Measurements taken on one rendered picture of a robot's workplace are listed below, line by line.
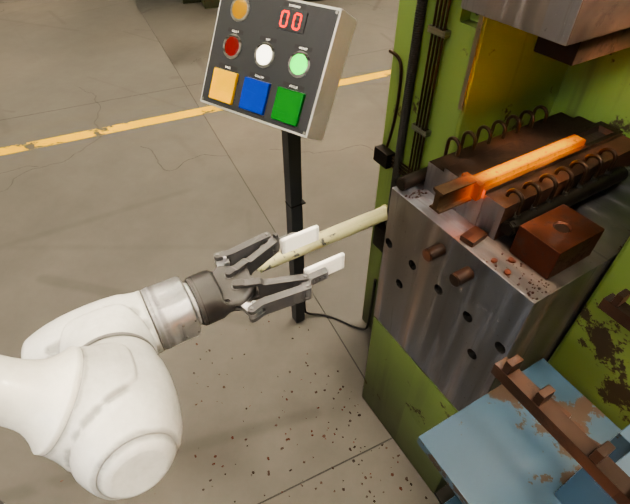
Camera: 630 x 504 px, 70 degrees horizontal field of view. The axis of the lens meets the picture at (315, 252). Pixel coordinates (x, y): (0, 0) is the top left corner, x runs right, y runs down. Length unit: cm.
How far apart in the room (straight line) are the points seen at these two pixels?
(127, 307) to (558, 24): 68
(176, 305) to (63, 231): 199
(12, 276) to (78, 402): 200
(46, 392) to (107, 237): 199
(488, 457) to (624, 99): 84
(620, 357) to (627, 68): 62
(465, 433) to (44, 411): 62
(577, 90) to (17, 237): 241
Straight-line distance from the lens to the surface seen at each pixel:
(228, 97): 120
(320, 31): 110
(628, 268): 97
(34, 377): 49
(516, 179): 95
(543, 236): 86
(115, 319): 60
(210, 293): 63
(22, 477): 183
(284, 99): 111
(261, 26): 119
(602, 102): 130
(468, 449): 83
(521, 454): 86
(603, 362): 110
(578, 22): 75
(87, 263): 235
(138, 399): 47
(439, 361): 114
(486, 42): 105
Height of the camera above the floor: 149
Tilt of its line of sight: 44 degrees down
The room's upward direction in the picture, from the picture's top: straight up
